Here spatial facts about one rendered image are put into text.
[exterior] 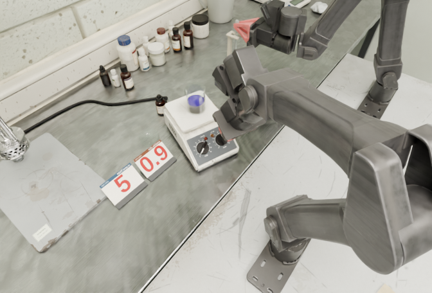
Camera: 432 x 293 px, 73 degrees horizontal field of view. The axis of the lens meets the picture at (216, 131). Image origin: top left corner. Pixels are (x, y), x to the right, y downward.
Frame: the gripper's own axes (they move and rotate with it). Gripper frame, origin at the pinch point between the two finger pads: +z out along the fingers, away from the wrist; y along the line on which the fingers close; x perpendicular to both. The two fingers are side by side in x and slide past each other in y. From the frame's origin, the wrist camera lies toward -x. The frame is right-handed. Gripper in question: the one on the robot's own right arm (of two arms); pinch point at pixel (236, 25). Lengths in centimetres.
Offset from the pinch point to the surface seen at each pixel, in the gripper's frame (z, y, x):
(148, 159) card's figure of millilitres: -7, 49, 13
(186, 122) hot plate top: -10.3, 37.1, 7.2
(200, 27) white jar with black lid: 21.7, -7.1, 11.1
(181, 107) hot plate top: -5.6, 33.8, 7.2
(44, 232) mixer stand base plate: -2, 76, 15
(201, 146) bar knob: -16.5, 38.9, 10.7
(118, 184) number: -7, 58, 13
